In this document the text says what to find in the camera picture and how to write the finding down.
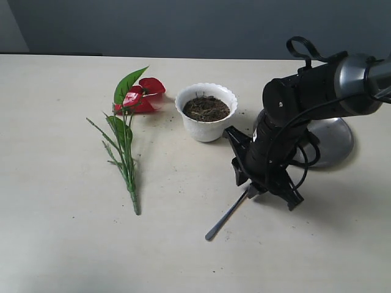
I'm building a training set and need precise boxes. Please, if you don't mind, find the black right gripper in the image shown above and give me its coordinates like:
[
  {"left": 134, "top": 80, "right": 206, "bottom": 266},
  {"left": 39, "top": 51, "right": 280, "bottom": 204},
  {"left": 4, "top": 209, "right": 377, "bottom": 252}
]
[{"left": 224, "top": 111, "right": 309, "bottom": 211}]

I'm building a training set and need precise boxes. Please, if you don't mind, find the stainless steel spork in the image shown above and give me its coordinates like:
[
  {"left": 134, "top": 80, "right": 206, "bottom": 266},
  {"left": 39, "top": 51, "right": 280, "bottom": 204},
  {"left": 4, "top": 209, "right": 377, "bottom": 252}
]
[{"left": 205, "top": 190, "right": 247, "bottom": 242}]

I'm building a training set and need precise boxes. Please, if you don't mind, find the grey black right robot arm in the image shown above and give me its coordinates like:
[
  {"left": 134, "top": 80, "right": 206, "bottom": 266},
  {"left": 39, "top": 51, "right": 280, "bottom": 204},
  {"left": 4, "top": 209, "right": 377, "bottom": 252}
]
[{"left": 223, "top": 54, "right": 390, "bottom": 209}]

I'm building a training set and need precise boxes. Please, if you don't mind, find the dark soil in pot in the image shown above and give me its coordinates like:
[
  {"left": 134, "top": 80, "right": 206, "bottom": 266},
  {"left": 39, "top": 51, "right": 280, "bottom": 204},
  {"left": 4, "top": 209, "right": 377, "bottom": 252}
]
[{"left": 183, "top": 96, "right": 230, "bottom": 122}]

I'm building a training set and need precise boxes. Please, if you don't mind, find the white scalloped flower pot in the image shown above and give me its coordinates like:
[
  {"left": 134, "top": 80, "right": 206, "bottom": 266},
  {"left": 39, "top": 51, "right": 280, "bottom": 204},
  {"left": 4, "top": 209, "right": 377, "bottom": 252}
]
[{"left": 175, "top": 83, "right": 238, "bottom": 143}]

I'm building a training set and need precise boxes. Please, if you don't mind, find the artificial red flower stem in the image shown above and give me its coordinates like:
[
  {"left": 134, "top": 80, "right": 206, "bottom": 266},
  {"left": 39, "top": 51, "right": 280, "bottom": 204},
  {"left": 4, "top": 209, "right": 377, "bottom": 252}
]
[{"left": 86, "top": 67, "right": 166, "bottom": 215}]

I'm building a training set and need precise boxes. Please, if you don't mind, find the round stainless steel plate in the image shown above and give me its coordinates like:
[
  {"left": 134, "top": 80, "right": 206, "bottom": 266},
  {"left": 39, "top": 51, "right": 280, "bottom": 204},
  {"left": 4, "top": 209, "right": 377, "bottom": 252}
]
[{"left": 252, "top": 117, "right": 355, "bottom": 169}]

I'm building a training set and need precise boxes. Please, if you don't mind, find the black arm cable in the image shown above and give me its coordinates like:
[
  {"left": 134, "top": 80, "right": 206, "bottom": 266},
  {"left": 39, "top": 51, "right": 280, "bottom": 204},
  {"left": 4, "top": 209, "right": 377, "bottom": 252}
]
[{"left": 264, "top": 36, "right": 391, "bottom": 196}]

